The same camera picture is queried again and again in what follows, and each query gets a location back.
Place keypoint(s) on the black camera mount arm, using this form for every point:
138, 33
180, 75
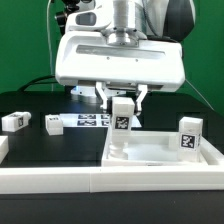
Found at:
70, 6

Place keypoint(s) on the white U-shaped obstacle fence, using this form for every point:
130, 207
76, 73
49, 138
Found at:
108, 179

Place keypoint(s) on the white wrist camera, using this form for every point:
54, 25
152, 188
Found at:
92, 20

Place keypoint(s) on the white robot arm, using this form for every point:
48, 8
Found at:
130, 45

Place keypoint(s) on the white square table top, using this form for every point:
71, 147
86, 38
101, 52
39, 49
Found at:
152, 148

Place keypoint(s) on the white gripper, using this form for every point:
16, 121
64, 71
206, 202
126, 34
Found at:
86, 57

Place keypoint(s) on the sheet with fiducial markers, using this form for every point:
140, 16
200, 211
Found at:
85, 120

